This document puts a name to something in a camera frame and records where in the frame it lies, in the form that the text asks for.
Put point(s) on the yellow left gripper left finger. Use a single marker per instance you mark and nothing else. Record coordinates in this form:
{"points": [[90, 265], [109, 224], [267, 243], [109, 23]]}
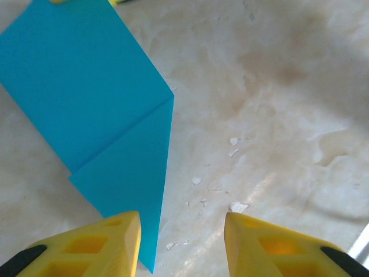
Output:
{"points": [[86, 254]]}

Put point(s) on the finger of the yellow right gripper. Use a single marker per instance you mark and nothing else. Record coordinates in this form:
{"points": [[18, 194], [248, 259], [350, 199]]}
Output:
{"points": [[121, 2], [60, 1]]}

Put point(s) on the blue paper sheet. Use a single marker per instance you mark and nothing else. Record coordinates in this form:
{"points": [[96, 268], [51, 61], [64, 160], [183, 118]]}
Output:
{"points": [[72, 72]]}

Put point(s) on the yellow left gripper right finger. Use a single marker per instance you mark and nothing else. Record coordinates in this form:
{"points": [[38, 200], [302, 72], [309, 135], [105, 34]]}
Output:
{"points": [[274, 254]]}

